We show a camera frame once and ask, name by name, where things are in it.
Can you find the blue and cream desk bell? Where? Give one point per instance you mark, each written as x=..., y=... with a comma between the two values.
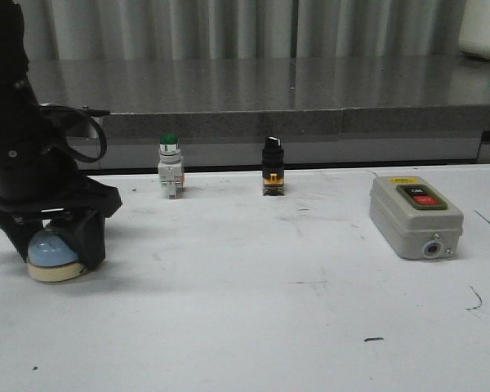
x=51, y=260

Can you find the grey stone counter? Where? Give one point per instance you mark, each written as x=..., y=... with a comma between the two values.
x=328, y=112

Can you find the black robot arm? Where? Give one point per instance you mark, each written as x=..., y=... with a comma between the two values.
x=23, y=121

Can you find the grey pleated curtain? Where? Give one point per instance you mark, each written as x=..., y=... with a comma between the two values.
x=180, y=30

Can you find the green pushbutton switch module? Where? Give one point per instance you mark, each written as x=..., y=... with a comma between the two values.
x=171, y=166

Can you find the white appliance on counter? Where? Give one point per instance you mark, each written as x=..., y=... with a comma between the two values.
x=474, y=36

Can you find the grey on-off switch box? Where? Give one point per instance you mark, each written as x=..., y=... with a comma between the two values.
x=416, y=220

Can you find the black selector switch module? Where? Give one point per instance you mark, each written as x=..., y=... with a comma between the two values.
x=273, y=167

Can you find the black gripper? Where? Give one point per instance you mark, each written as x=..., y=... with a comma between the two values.
x=37, y=186

